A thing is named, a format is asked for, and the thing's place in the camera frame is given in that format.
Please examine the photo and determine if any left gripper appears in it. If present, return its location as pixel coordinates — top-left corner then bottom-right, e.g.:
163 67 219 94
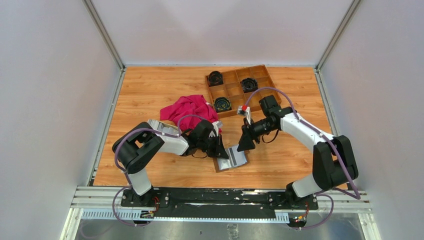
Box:
197 133 229 159

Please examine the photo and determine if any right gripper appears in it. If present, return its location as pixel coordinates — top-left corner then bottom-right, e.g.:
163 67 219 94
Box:
237 117 277 152

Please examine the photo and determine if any brown leather card holder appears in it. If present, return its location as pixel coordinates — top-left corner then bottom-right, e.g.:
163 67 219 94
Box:
213 145 250 173

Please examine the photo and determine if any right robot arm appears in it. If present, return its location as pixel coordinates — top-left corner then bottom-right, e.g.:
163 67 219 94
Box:
237 95 359 209

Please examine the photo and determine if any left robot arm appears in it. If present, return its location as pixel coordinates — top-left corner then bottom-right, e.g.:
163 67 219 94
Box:
112 119 229 207

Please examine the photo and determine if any beige oval card box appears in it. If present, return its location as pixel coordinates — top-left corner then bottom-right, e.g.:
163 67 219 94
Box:
147 119 179 135

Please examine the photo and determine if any black coiled belt bottom-left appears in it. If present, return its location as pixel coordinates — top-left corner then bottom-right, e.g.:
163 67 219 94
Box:
213 96 232 113

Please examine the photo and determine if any magenta cloth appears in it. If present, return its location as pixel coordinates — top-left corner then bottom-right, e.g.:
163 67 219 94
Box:
160 94 219 132

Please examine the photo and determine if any wooden compartment tray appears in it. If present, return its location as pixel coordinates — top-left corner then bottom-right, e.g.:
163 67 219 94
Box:
204 65 282 119

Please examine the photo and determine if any black coiled belt centre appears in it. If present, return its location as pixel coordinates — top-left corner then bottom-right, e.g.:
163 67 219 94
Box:
240 77 259 93

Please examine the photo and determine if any black coiled belt top-left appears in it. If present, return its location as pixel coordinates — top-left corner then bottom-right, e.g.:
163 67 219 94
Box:
207 70 224 87

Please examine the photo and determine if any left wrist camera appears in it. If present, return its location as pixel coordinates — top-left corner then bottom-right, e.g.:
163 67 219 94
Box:
212 120 223 134

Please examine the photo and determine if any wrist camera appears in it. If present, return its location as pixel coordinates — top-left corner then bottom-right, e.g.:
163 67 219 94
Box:
236 105 252 123
212 120 223 134

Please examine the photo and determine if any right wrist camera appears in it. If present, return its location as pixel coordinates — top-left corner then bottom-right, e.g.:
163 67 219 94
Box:
236 105 252 123

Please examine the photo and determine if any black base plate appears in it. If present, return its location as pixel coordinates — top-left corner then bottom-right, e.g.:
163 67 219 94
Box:
119 187 319 219

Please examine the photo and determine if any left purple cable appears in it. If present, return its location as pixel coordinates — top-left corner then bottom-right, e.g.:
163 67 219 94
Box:
111 114 210 228

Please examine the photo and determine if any purple cable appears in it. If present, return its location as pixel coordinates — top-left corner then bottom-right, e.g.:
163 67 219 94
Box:
111 114 210 228
244 86 362 231

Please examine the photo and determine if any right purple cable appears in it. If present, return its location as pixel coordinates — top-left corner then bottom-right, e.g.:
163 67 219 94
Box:
244 86 362 231

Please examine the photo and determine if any aluminium frame rail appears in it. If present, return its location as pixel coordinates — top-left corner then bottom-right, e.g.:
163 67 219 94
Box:
60 186 381 240

